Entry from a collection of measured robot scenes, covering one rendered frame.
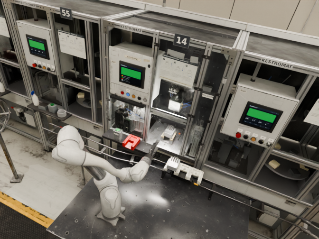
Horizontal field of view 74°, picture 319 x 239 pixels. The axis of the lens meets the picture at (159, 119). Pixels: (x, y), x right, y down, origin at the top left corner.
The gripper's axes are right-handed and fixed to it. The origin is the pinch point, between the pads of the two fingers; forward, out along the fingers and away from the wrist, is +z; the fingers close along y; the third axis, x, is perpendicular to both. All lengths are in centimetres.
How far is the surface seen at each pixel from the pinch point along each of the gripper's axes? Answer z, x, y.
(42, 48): 18, 137, 51
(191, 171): 9.0, -35.6, -24.5
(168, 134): 33.1, -1.1, -10.5
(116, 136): 8.0, 46.7, -15.6
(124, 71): 18, 46, 52
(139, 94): 20.4, 30.4, 33.2
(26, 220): -67, 113, -111
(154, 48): 23, 21, 77
